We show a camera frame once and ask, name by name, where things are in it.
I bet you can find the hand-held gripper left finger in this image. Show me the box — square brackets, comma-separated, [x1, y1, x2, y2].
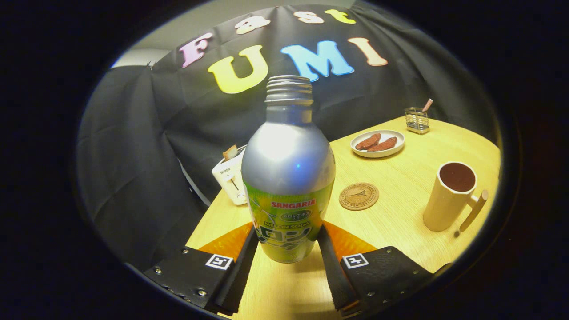
[144, 221, 259, 317]

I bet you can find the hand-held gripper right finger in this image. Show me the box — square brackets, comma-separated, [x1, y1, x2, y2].
[317, 221, 434, 317]

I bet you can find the round cork coaster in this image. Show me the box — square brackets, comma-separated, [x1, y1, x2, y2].
[339, 182, 380, 211]

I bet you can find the silver green juice bottle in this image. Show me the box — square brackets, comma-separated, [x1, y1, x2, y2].
[241, 75, 337, 264]

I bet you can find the cream cup with wooden handle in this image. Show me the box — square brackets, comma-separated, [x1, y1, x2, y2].
[423, 161, 489, 233]

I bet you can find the round wooden table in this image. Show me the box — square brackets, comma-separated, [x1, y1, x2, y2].
[186, 116, 501, 320]

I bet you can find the white toaster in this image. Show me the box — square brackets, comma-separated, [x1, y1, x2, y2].
[212, 146, 248, 206]

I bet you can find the brown meat piece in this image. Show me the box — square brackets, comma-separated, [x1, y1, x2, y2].
[367, 136, 398, 152]
[355, 133, 381, 151]

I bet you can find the white round plate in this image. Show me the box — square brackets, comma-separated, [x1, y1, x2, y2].
[350, 129, 405, 158]

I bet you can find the black backdrop cloth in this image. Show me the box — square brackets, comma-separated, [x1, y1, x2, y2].
[76, 4, 498, 272]

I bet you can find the wire utensil holder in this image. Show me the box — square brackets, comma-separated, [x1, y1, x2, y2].
[405, 107, 430, 135]

